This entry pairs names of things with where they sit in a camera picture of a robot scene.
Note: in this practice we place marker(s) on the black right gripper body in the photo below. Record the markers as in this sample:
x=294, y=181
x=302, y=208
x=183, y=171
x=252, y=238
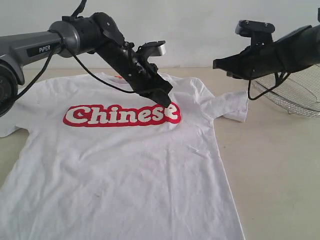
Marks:
x=260, y=58

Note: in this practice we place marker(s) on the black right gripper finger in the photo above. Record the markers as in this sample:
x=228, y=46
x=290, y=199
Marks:
x=238, y=75
x=232, y=63

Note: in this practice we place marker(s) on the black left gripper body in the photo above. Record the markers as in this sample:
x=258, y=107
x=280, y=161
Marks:
x=134, y=68

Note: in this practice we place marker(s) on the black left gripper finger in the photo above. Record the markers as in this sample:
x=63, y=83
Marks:
x=160, y=98
x=164, y=85

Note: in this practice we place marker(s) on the white t-shirt red print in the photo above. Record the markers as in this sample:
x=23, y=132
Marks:
x=101, y=163

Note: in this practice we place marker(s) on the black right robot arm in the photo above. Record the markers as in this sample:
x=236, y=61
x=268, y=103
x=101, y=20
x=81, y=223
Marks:
x=294, y=52

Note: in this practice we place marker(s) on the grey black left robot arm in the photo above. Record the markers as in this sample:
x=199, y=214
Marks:
x=76, y=35

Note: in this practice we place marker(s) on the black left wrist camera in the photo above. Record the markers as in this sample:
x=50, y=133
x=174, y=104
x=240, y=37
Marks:
x=152, y=49

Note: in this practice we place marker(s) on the metal wire mesh basket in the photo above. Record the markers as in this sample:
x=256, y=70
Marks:
x=300, y=93

